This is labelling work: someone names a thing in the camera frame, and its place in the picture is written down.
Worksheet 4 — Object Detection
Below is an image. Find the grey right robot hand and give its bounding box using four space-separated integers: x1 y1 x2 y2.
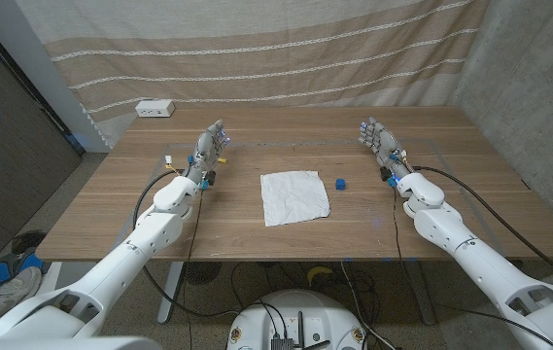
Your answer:
358 116 414 189

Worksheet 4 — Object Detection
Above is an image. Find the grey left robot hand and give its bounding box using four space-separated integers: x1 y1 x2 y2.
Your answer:
182 119 231 191

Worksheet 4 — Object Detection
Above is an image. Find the white cloth napkin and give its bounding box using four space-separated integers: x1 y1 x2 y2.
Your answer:
259 169 331 228

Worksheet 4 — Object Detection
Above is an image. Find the white power strip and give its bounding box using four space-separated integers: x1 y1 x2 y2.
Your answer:
134 99 176 119

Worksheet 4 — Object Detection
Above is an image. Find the beige striped fabric backdrop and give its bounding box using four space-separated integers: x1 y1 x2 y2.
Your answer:
13 0 491 147

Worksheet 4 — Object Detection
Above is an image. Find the round black vent disc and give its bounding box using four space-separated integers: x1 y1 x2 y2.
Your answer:
183 261 223 287

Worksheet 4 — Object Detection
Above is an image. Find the white table leg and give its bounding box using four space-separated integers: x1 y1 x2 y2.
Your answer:
156 261 185 326

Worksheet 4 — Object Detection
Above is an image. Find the yellow curved floor object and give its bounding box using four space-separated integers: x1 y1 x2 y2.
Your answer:
306 265 334 287

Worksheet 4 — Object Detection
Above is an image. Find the grey table leg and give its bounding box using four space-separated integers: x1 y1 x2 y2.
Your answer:
404 261 437 326

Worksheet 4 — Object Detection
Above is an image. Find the white robot torso base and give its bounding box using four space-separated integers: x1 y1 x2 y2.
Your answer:
225 289 368 350

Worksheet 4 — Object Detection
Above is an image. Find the white pillar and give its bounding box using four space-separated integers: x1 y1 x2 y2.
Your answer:
0 0 112 155

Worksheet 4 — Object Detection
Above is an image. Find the dark grey perforated panel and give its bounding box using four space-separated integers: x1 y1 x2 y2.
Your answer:
0 18 83 263

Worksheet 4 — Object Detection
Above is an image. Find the black round floor object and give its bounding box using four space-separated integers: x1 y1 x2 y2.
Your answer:
11 229 48 255

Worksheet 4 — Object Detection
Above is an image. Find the black electronics box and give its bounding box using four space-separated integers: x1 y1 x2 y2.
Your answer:
269 335 296 350

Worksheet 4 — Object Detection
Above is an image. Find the grey white sneaker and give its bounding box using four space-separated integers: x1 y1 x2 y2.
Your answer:
0 265 43 330

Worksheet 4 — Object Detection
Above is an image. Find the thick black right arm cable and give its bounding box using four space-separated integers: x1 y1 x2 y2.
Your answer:
411 164 553 293

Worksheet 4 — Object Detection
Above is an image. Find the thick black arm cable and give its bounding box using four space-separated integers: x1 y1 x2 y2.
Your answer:
411 164 553 293
132 168 241 320

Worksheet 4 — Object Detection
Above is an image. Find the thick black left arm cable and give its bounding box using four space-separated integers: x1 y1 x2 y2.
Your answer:
132 168 241 320

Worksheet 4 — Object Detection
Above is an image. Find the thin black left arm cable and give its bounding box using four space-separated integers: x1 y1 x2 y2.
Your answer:
181 187 205 350

